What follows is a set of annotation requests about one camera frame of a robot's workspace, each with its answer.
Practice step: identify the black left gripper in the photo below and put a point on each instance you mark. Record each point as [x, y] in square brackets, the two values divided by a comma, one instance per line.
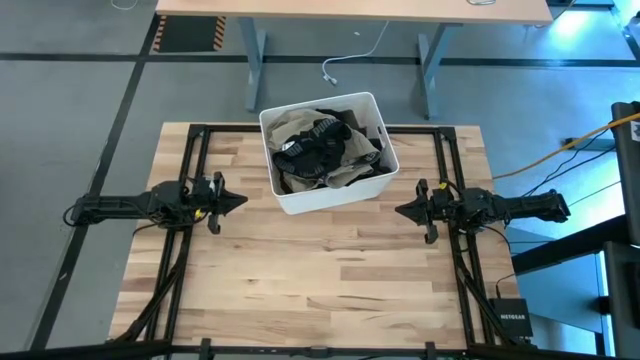
[218, 207]

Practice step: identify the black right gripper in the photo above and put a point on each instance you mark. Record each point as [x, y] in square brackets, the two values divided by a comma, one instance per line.
[427, 212]

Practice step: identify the beige garment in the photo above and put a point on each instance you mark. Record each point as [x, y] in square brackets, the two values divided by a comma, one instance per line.
[287, 125]

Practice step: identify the black Puma waistband garment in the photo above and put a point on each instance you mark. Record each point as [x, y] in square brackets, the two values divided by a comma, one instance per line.
[320, 150]

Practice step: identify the large black knit garment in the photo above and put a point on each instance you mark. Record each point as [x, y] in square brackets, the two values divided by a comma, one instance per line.
[350, 117]

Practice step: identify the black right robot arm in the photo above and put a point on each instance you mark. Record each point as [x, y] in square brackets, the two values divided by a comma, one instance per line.
[525, 207]

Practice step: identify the white plastic laundry basket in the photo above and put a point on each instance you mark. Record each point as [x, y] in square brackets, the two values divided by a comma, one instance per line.
[330, 200]

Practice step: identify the black mat with hazard stripes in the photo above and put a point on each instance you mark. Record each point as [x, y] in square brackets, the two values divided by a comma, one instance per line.
[189, 34]

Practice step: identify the wooden desk with grey legs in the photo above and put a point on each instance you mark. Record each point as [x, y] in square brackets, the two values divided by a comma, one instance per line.
[350, 10]

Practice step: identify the black equipment rack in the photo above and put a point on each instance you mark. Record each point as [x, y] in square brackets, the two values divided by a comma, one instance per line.
[627, 225]

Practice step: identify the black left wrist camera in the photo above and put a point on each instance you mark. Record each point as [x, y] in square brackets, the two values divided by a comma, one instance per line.
[202, 187]

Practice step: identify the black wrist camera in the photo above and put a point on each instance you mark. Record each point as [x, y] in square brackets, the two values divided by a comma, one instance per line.
[202, 187]
[442, 195]

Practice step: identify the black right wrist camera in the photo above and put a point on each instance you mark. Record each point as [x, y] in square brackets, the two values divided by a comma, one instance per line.
[442, 195]

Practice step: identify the black aluminium rig frame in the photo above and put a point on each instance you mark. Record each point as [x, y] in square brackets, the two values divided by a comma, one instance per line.
[230, 129]

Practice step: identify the black Netgear network switch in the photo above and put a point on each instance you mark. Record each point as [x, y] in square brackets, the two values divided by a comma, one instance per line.
[511, 317]

